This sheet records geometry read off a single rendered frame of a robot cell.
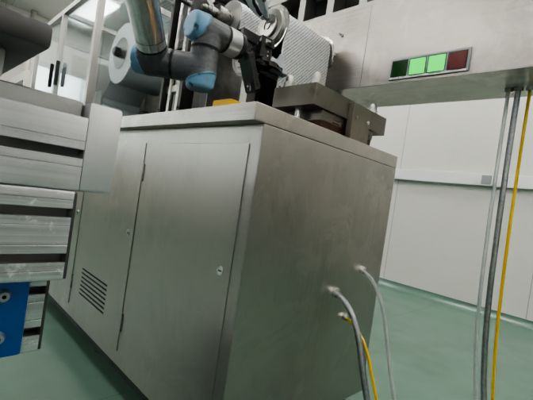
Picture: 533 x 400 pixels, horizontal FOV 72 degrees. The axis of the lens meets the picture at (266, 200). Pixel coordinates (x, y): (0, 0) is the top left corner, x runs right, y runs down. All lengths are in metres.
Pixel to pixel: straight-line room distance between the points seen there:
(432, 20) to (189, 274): 1.07
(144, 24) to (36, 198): 0.64
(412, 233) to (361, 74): 2.52
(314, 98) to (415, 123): 2.93
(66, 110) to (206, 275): 0.58
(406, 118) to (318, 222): 3.07
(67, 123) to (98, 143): 0.03
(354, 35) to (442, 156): 2.38
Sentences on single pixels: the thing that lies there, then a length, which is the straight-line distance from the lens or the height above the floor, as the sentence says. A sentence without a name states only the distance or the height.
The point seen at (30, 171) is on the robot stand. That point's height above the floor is 0.70.
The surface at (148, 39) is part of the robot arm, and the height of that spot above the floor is 1.03.
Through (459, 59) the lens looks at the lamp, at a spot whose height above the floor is 1.18.
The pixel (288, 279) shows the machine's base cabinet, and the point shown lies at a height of 0.51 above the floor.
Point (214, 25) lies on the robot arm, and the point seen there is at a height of 1.12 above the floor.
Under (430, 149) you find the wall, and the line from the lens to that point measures 3.80.
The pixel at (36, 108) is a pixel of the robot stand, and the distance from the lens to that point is 0.40.
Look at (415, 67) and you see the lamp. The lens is 1.34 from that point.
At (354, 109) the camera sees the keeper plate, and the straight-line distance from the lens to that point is 1.16.
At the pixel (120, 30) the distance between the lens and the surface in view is 2.12.
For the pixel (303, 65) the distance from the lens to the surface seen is 1.32.
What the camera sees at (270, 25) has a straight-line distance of 1.30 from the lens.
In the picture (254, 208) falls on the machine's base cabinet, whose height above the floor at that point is 0.67.
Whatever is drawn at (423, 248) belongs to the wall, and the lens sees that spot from 3.72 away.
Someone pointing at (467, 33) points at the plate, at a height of 1.26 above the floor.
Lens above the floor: 0.71
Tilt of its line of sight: 1 degrees down
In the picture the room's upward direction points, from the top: 8 degrees clockwise
